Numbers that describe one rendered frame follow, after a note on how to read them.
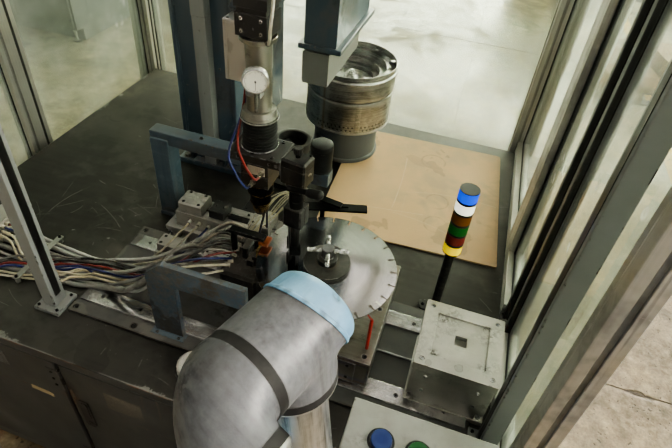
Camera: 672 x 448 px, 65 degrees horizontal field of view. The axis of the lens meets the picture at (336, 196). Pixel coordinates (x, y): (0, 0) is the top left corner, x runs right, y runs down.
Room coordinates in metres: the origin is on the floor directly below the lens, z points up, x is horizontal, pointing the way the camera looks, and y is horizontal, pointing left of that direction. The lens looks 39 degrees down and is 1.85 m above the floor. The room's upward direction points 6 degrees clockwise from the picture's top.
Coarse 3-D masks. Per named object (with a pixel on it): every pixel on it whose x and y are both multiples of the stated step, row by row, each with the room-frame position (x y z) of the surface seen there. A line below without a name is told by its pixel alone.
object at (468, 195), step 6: (462, 186) 0.92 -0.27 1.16; (468, 186) 0.92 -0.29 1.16; (474, 186) 0.92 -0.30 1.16; (462, 192) 0.90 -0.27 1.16; (468, 192) 0.90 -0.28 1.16; (474, 192) 0.90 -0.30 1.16; (480, 192) 0.90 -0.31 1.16; (462, 198) 0.90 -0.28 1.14; (468, 198) 0.89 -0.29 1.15; (474, 198) 0.89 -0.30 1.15; (468, 204) 0.89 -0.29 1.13; (474, 204) 0.90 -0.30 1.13
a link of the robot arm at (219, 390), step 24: (192, 360) 0.30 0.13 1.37; (216, 360) 0.29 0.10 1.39; (240, 360) 0.29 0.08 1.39; (192, 384) 0.27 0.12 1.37; (216, 384) 0.27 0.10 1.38; (240, 384) 0.27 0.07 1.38; (264, 384) 0.28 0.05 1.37; (192, 408) 0.25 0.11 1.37; (216, 408) 0.25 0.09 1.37; (240, 408) 0.25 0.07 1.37; (264, 408) 0.26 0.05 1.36; (192, 432) 0.23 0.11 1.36; (216, 432) 0.23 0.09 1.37; (240, 432) 0.23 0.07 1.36; (264, 432) 0.24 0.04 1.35
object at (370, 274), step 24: (312, 240) 0.92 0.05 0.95; (336, 240) 0.93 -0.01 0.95; (360, 240) 0.93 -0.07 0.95; (264, 264) 0.82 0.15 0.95; (288, 264) 0.83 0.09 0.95; (360, 264) 0.85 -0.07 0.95; (384, 264) 0.86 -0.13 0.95; (336, 288) 0.77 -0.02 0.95; (360, 288) 0.78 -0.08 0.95; (384, 288) 0.79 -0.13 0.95; (360, 312) 0.71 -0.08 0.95
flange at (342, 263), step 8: (336, 248) 0.89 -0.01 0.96; (304, 256) 0.85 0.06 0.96; (312, 256) 0.85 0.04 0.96; (320, 256) 0.84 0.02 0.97; (336, 256) 0.85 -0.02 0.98; (344, 256) 0.86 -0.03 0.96; (304, 264) 0.83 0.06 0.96; (312, 264) 0.83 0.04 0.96; (320, 264) 0.83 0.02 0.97; (336, 264) 0.83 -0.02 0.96; (344, 264) 0.84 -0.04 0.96; (312, 272) 0.80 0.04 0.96; (320, 272) 0.81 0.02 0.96; (328, 272) 0.81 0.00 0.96; (336, 272) 0.81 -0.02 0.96; (344, 272) 0.81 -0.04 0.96; (328, 280) 0.79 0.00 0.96; (336, 280) 0.79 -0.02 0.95
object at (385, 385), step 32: (256, 64) 0.86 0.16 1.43; (256, 128) 0.85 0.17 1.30; (256, 160) 0.83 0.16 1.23; (256, 192) 0.86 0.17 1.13; (128, 256) 0.98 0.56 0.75; (256, 256) 0.87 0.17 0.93; (160, 288) 0.75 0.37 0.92; (192, 288) 0.73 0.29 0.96; (224, 288) 0.71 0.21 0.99; (256, 288) 0.83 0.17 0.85; (128, 320) 0.77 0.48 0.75; (160, 320) 0.75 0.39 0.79; (192, 320) 0.79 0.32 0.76; (224, 320) 0.80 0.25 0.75; (384, 320) 0.80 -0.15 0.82; (416, 320) 0.86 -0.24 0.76; (352, 352) 0.68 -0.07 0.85; (384, 352) 0.75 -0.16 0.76; (352, 384) 0.66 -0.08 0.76; (384, 384) 0.67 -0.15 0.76; (416, 416) 0.60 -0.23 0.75; (448, 416) 0.60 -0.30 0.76
